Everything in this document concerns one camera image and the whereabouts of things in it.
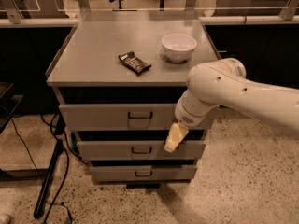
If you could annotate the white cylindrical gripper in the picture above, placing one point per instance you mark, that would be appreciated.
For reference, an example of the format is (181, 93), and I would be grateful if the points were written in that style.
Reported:
(186, 113)

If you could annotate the grey top drawer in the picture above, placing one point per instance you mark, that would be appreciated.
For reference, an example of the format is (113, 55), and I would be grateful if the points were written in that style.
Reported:
(118, 117)

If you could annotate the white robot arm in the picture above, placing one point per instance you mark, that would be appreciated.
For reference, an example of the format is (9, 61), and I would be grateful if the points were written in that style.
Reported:
(224, 82)

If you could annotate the grey middle drawer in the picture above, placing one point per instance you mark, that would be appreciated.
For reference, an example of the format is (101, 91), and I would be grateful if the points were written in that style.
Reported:
(138, 150)

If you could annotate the grey drawer cabinet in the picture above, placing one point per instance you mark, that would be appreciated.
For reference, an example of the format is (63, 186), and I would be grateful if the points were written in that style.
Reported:
(90, 72)

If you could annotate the white ceramic bowl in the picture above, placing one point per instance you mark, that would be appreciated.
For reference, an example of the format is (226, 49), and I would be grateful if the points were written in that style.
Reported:
(178, 48)

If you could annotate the dark snack packet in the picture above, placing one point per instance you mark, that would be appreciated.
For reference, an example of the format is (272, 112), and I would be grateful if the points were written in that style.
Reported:
(133, 63)

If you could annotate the black table leg bar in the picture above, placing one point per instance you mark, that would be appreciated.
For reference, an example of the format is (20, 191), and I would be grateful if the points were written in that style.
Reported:
(40, 203)

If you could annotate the dark side table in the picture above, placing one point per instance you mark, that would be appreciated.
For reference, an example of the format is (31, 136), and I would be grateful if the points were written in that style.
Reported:
(9, 101)

